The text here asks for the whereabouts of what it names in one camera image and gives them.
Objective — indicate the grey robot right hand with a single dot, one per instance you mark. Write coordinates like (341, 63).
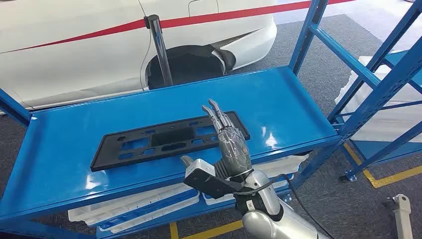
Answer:
(235, 151)

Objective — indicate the black plastic panel part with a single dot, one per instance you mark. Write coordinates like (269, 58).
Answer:
(171, 137)

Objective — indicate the blue metal shelf rack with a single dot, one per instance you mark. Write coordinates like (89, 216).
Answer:
(389, 151)
(99, 118)

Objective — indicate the yellow floor tape outline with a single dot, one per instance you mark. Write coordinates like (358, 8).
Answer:
(395, 178)
(211, 232)

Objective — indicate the red barrier belt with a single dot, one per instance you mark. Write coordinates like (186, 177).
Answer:
(99, 31)
(230, 15)

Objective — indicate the white hoist stand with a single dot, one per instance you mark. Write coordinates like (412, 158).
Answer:
(404, 217)

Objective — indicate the white car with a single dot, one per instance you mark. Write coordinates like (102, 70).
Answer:
(66, 72)

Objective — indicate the chrome stanchion post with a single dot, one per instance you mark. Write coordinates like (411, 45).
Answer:
(161, 49)

